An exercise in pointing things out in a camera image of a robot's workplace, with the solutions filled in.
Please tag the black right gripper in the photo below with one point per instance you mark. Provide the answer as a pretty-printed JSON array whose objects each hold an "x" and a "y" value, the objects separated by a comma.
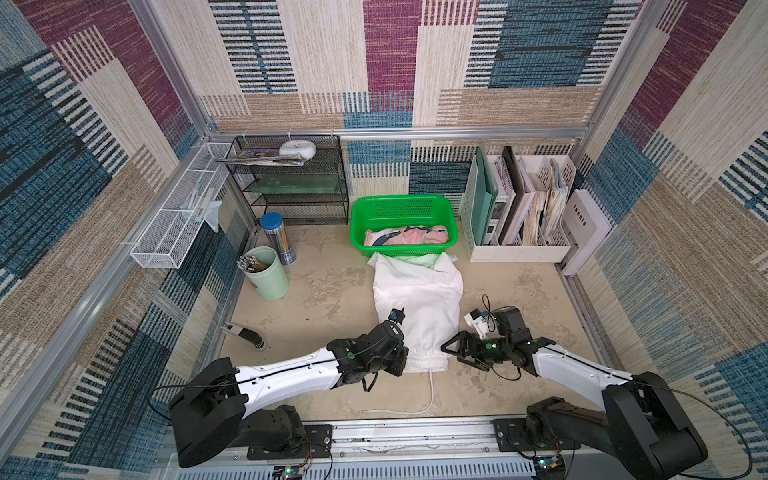
[{"x": 470, "y": 347}]

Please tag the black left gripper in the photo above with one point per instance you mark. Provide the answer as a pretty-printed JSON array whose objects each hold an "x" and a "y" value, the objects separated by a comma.
[{"x": 401, "y": 355}]

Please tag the white shirt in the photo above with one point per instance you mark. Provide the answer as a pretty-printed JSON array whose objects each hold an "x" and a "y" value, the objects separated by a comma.
[{"x": 428, "y": 289}]

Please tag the pink shark print shorts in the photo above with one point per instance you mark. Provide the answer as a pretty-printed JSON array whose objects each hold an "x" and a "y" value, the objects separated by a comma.
[{"x": 409, "y": 235}]

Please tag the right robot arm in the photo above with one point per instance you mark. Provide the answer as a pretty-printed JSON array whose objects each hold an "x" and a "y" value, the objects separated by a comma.
[{"x": 637, "y": 419}]

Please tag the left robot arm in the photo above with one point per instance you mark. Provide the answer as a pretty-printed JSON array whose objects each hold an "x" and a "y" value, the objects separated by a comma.
[{"x": 226, "y": 406}]

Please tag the black handheld tool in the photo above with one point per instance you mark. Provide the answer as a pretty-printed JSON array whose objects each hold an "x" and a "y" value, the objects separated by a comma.
[{"x": 245, "y": 334}]

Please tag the light green cup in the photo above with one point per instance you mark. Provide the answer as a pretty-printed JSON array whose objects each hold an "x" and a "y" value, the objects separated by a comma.
[{"x": 263, "y": 268}]

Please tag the green plastic basket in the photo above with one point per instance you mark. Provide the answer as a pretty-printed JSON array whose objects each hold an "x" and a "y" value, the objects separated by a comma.
[{"x": 393, "y": 211}]

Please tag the white plastic file organizer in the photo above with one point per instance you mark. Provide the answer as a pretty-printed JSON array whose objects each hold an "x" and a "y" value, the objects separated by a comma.
[{"x": 526, "y": 220}]

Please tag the green folder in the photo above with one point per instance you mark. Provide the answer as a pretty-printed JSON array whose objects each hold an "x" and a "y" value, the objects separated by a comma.
[{"x": 478, "y": 199}]

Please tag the blue lid cylindrical can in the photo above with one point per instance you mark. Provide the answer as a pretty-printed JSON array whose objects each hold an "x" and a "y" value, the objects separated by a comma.
[{"x": 273, "y": 225}]

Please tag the grey Inedia magazine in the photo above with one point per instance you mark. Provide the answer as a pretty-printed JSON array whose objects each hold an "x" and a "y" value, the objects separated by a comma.
[{"x": 586, "y": 227}]

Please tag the white round object on shelf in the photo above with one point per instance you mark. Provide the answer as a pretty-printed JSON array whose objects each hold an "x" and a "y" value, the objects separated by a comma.
[{"x": 298, "y": 149}]

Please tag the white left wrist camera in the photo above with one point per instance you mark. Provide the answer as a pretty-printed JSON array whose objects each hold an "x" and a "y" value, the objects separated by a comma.
[{"x": 396, "y": 316}]

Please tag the black wire shelf rack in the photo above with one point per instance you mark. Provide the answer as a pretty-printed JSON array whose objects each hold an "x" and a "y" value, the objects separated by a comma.
[{"x": 313, "y": 192}]

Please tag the white wire wall basket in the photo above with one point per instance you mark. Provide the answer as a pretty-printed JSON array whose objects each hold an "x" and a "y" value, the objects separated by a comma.
[{"x": 190, "y": 204}]

